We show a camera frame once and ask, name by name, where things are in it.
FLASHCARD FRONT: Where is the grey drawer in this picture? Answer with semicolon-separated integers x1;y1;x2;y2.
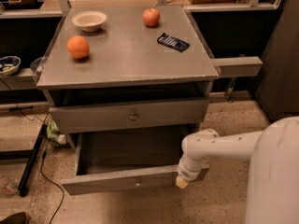
50;98;208;133
61;124;210;197

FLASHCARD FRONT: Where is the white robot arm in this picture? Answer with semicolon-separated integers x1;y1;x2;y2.
176;117;299;224

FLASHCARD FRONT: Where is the grey top drawer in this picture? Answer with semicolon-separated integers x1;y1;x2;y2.
50;98;208;133

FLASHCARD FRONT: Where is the grey drawer cabinet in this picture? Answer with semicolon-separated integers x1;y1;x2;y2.
36;6;218;146

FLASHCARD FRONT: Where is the grey side shelf beam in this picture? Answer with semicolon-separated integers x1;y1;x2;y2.
212;56;263;77

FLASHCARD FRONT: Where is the green white plastic bag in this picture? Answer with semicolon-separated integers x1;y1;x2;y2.
46;120;67;147

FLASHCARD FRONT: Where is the dark blue snack packet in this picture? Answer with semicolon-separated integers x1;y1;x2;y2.
157;33;190;52

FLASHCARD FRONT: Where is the black metal stand leg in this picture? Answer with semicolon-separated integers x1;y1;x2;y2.
18;124;47;197

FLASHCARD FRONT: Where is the brown shoe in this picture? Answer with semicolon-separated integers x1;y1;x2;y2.
0;212;30;224

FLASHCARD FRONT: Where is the red apple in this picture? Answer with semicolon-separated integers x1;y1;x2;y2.
142;7;160;27

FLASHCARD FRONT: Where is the orange fruit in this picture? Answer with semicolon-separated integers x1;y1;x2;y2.
66;35;90;59

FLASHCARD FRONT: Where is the beige bowl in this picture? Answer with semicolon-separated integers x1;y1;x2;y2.
72;11;107;32

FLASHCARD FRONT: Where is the clear plastic container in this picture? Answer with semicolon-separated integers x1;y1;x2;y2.
30;57;48;83

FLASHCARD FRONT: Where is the blue white patterned bowl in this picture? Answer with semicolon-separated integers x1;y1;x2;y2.
0;56;21;76

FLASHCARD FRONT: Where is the black floor cable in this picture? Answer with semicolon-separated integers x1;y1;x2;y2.
39;149;65;224

